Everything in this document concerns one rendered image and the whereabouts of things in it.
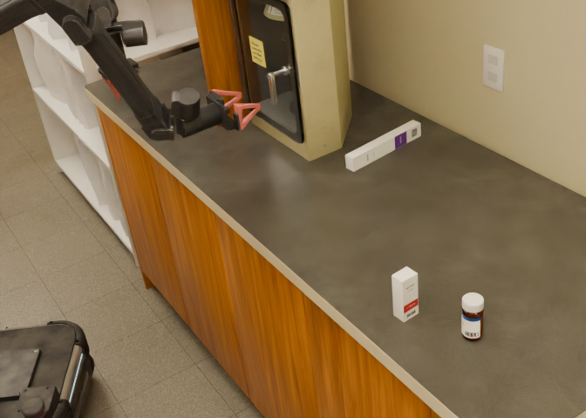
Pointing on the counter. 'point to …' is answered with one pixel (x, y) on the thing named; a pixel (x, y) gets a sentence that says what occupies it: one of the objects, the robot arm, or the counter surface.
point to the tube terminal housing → (317, 65)
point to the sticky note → (257, 51)
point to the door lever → (275, 84)
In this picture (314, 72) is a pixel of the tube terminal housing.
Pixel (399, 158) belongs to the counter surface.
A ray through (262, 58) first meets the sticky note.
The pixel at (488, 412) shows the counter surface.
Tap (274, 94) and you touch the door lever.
